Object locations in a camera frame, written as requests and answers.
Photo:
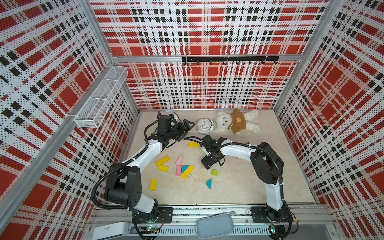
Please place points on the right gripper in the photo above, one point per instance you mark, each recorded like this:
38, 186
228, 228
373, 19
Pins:
209, 163

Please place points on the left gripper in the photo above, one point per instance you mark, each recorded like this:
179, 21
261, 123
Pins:
183, 131

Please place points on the pink block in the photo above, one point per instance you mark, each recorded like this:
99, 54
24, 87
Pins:
179, 161
178, 170

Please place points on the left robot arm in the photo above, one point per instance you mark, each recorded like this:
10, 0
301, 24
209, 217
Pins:
121, 187

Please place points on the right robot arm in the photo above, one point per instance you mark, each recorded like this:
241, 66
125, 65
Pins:
266, 163

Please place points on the yellow long block top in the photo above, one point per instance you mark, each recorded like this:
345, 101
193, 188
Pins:
193, 144

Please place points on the yellow long block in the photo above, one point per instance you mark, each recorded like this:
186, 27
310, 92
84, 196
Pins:
193, 144
187, 172
162, 161

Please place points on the white alarm clock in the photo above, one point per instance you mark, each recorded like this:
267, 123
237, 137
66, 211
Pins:
205, 126

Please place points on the green half-cylinder block lower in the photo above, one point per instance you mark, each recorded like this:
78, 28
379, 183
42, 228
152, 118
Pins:
214, 172

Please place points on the yellow long block centre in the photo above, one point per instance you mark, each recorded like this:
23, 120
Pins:
187, 172

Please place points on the yellow long block left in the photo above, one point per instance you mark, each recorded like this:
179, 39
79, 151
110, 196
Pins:
162, 161

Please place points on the teal triangle block centre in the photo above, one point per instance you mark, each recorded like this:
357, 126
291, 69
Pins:
184, 168

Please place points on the teal triangle block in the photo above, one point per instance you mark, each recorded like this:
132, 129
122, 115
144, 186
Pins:
184, 168
209, 184

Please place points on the white teddy bear brown hoodie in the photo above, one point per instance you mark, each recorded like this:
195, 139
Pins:
238, 121

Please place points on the small yellow block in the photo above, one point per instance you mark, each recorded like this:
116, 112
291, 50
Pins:
163, 168

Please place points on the yellow block bottom left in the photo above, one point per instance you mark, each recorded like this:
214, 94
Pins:
153, 185

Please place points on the grey pouch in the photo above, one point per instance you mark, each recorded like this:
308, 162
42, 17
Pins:
214, 226

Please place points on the white box device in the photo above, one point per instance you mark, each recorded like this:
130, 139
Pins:
111, 231

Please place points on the black hook rail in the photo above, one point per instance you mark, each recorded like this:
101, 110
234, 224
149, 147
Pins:
261, 59

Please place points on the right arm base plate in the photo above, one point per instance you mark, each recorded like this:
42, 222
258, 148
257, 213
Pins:
259, 213

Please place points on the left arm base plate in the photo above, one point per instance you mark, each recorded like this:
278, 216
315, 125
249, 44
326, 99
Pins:
163, 214

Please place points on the white wire basket shelf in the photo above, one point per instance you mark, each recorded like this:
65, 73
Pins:
97, 105

